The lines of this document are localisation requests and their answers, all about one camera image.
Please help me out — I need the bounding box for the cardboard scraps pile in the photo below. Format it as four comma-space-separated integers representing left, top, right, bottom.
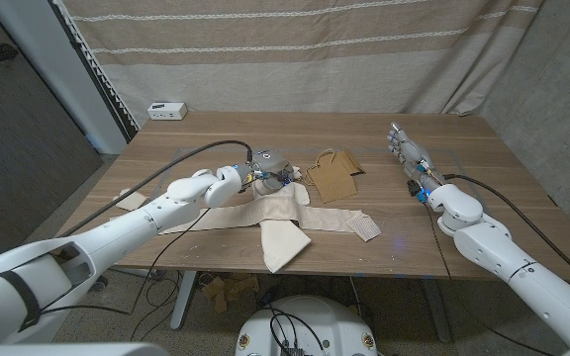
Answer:
200, 275, 261, 313

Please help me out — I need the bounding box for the beige striped backdrop curtain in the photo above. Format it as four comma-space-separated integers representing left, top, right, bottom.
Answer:
59, 0, 546, 128

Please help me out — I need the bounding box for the long ribbed beige cloth strip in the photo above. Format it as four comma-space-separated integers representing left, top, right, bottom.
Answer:
111, 195, 383, 242

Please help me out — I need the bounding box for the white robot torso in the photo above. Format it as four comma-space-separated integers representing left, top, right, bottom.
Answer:
235, 295, 379, 356

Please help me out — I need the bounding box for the white power strip box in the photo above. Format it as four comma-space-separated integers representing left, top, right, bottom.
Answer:
146, 101, 189, 121

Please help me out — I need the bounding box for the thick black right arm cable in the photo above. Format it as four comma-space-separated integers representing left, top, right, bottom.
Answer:
442, 173, 570, 293

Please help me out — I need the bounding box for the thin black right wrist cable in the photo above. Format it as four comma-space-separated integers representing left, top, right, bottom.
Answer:
423, 202, 558, 355

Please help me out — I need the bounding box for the brown paper bag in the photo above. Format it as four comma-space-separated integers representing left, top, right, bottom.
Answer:
304, 146, 366, 204

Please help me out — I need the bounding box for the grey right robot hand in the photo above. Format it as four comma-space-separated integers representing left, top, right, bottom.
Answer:
387, 122, 442, 190

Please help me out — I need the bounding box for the small beige cloth scrap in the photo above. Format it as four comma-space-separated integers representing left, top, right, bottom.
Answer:
113, 187, 148, 212

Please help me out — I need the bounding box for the cream cloth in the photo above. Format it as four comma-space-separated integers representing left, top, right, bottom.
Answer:
252, 167, 313, 274

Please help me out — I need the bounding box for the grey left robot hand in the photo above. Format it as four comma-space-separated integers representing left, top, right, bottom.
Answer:
237, 150, 297, 192

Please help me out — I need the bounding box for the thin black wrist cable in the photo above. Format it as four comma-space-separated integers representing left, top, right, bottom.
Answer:
423, 202, 558, 355
40, 207, 212, 342

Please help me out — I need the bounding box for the black torso cable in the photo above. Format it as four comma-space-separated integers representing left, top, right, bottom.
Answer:
263, 305, 327, 356

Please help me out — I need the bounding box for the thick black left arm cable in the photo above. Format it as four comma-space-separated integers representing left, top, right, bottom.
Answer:
59, 139, 254, 238

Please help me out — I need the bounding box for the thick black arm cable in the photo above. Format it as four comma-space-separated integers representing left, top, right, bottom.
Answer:
59, 139, 254, 238
442, 173, 570, 293

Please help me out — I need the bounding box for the dark grey door panel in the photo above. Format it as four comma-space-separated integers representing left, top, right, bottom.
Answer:
0, 0, 104, 248

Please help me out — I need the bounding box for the grey table leg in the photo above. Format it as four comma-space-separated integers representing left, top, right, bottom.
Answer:
169, 270, 198, 331
421, 278, 452, 343

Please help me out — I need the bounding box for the thin black left wrist cable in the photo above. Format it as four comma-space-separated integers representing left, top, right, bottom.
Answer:
40, 207, 212, 342

